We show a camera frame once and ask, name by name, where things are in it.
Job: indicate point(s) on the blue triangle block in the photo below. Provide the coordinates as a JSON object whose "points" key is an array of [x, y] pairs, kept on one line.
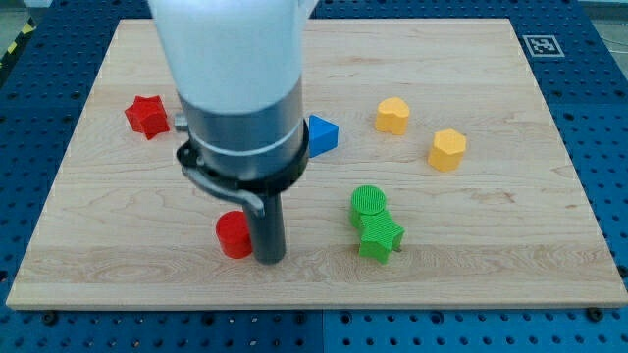
{"points": [[323, 136]]}

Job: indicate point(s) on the yellow hexagon block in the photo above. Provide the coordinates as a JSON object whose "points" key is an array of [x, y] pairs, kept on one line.
{"points": [[447, 150]]}

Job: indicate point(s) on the green star block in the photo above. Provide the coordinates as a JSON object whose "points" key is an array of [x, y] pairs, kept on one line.
{"points": [[380, 235]]}

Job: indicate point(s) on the red star block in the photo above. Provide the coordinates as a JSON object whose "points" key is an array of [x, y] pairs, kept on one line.
{"points": [[147, 115]]}

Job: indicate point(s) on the red cylinder block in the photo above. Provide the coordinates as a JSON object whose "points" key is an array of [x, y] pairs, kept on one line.
{"points": [[233, 234]]}

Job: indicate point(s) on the green cylinder block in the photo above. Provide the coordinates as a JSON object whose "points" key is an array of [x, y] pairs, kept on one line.
{"points": [[366, 200]]}

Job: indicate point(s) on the yellow heart block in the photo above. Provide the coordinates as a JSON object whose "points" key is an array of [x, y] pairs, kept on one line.
{"points": [[392, 116]]}

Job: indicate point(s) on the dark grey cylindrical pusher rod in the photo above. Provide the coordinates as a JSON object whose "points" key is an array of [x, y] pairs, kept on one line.
{"points": [[265, 220]]}

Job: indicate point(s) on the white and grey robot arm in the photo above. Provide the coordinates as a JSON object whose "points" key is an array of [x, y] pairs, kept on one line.
{"points": [[237, 67]]}

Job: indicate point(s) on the white fiducial marker tag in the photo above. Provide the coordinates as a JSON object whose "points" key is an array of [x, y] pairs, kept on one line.
{"points": [[543, 46]]}

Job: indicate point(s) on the light wooden board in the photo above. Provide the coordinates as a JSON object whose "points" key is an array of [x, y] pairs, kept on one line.
{"points": [[511, 227]]}

